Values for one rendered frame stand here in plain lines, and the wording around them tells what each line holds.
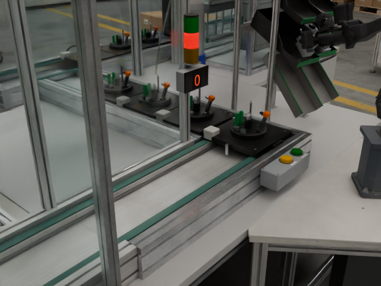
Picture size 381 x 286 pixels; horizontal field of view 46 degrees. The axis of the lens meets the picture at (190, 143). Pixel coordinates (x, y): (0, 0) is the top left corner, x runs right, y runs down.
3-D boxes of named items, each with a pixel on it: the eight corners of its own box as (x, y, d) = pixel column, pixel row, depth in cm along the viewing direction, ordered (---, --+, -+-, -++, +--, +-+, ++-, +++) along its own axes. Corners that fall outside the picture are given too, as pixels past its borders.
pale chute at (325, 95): (332, 100, 194) (339, 95, 191) (313, 107, 187) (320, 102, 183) (300, 46, 199) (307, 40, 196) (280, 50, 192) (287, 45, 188)
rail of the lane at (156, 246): (309, 156, 175) (312, 131, 170) (142, 280, 115) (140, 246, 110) (296, 152, 178) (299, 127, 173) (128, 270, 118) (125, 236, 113)
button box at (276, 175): (308, 168, 159) (310, 152, 156) (276, 192, 145) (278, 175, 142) (291, 162, 163) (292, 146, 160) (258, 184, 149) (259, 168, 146)
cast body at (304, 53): (310, 56, 171) (322, 45, 165) (302, 57, 169) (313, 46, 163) (301, 38, 174) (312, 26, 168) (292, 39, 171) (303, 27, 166)
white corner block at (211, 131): (219, 138, 169) (220, 127, 168) (212, 142, 166) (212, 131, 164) (210, 134, 172) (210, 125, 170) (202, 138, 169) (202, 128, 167)
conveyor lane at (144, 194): (288, 156, 175) (291, 133, 171) (126, 269, 118) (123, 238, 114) (230, 135, 192) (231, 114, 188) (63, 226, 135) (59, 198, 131)
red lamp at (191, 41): (202, 46, 148) (202, 32, 146) (191, 49, 145) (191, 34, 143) (190, 44, 151) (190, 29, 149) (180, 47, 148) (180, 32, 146)
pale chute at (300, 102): (316, 110, 184) (323, 105, 181) (295, 118, 177) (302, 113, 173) (283, 53, 189) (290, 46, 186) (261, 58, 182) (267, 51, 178)
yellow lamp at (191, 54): (201, 61, 151) (202, 47, 148) (191, 64, 147) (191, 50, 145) (190, 58, 154) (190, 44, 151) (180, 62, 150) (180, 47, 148)
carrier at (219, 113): (237, 118, 186) (238, 89, 181) (199, 137, 170) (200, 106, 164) (193, 104, 200) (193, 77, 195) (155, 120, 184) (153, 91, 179)
